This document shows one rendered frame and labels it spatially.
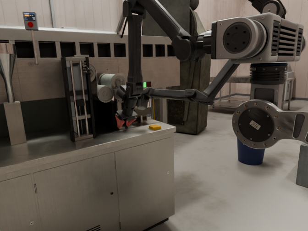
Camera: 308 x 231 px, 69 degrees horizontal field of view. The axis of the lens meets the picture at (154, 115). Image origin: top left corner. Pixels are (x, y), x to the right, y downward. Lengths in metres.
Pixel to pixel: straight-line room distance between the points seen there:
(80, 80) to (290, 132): 1.21
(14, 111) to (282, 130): 1.48
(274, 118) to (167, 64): 1.65
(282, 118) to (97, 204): 1.23
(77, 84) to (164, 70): 1.12
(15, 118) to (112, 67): 0.91
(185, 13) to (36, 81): 2.81
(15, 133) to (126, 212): 0.94
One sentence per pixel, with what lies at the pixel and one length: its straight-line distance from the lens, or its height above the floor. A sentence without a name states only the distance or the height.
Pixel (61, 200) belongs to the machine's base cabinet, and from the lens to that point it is 1.55.
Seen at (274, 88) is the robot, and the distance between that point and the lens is 1.00.
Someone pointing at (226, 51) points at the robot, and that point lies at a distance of 0.78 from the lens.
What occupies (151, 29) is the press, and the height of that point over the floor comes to 2.00.
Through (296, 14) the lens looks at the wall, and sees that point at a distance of 9.52.
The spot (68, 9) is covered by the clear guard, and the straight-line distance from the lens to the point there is 1.92.
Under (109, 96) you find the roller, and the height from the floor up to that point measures 1.15.
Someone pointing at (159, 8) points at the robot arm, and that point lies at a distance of 1.01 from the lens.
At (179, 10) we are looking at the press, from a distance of 4.12.
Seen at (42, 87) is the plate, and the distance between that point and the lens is 1.94.
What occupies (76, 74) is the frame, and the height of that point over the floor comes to 1.34.
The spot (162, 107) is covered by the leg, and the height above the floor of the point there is 0.88.
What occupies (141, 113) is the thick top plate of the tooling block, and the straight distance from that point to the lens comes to 1.85.
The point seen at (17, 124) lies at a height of 1.03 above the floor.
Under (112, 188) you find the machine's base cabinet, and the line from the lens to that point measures 1.65.
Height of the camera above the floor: 1.38
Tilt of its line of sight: 13 degrees down
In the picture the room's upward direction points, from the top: 2 degrees counter-clockwise
